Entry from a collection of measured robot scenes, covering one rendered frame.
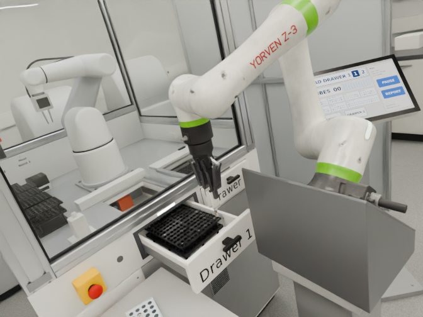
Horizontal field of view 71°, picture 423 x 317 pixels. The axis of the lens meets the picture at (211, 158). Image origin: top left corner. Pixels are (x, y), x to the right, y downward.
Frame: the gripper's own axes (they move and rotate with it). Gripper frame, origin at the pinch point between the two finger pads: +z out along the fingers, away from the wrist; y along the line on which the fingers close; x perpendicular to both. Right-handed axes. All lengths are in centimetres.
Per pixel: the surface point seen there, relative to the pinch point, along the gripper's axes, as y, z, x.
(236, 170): -15.4, 6.9, 29.4
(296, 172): -69, 83, 161
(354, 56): -14, -16, 157
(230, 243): 14.0, 6.8, -9.1
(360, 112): 16, -3, 83
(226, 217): 1.0, 9.9, 3.3
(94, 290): -9.8, 9.6, -41.4
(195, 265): 10.9, 7.3, -20.2
